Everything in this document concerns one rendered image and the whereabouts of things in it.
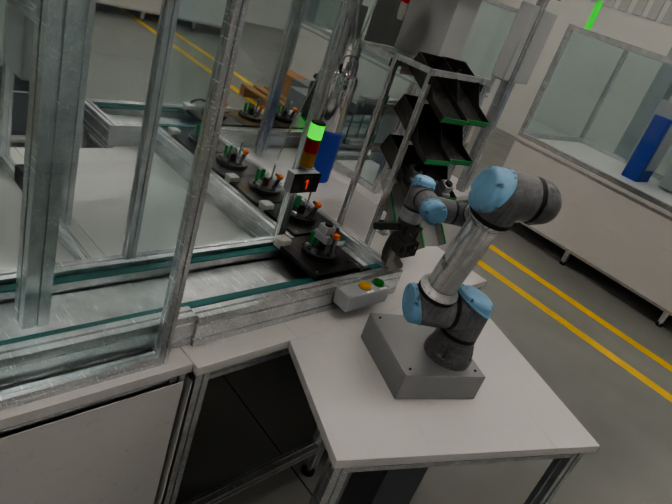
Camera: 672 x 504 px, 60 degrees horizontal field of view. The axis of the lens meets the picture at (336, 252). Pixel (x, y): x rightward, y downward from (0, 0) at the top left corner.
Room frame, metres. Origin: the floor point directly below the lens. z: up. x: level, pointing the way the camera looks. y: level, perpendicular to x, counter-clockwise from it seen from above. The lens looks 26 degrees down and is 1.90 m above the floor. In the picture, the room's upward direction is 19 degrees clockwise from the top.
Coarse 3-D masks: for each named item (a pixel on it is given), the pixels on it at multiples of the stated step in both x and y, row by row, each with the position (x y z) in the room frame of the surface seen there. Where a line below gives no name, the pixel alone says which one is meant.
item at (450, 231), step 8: (336, 176) 3.04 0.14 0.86; (344, 176) 3.09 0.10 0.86; (360, 192) 2.93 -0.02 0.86; (368, 192) 2.97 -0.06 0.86; (456, 192) 3.52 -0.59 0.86; (464, 192) 3.58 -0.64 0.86; (376, 200) 2.89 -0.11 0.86; (456, 200) 3.45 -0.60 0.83; (464, 200) 3.55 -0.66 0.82; (448, 224) 3.48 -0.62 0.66; (448, 232) 3.51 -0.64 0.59; (456, 232) 3.59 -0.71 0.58; (448, 240) 3.55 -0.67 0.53; (440, 248) 3.51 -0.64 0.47
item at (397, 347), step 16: (368, 320) 1.59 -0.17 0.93; (384, 320) 1.59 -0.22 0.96; (400, 320) 1.62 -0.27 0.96; (368, 336) 1.56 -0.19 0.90; (384, 336) 1.50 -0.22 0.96; (400, 336) 1.53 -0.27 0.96; (416, 336) 1.56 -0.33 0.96; (384, 352) 1.47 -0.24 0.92; (400, 352) 1.45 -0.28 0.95; (416, 352) 1.48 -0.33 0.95; (384, 368) 1.44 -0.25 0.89; (400, 368) 1.38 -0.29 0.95; (416, 368) 1.40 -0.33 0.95; (432, 368) 1.43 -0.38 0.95; (400, 384) 1.35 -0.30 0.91; (416, 384) 1.37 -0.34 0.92; (432, 384) 1.40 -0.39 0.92; (448, 384) 1.43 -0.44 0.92; (464, 384) 1.45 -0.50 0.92; (480, 384) 1.48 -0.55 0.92
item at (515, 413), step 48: (336, 336) 1.56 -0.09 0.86; (480, 336) 1.87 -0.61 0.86; (336, 384) 1.33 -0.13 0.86; (384, 384) 1.40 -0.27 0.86; (528, 384) 1.67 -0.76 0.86; (336, 432) 1.14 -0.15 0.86; (384, 432) 1.20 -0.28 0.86; (432, 432) 1.27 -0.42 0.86; (480, 432) 1.34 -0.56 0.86; (528, 432) 1.42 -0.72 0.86; (576, 432) 1.50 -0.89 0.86
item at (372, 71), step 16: (368, 64) 3.20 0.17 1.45; (384, 64) 3.13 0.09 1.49; (368, 80) 3.18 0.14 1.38; (384, 80) 3.11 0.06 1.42; (400, 80) 3.05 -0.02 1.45; (368, 96) 3.15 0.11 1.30; (400, 96) 3.03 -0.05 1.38; (352, 112) 3.20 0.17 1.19; (368, 112) 3.13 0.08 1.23; (384, 112) 3.07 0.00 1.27; (352, 128) 3.18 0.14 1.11; (368, 128) 3.11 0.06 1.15; (384, 128) 3.05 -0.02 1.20; (464, 128) 3.49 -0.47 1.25; (352, 144) 3.15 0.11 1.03; (336, 160) 3.20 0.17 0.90; (352, 160) 3.13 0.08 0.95; (368, 160) 3.06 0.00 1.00; (368, 176) 3.04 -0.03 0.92; (384, 176) 3.02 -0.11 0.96
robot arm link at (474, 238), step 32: (480, 192) 1.36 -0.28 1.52; (512, 192) 1.32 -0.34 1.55; (544, 192) 1.37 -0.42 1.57; (480, 224) 1.35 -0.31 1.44; (512, 224) 1.37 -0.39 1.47; (448, 256) 1.41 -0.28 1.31; (480, 256) 1.40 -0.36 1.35; (416, 288) 1.44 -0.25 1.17; (448, 288) 1.41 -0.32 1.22; (416, 320) 1.41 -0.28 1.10; (448, 320) 1.44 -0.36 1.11
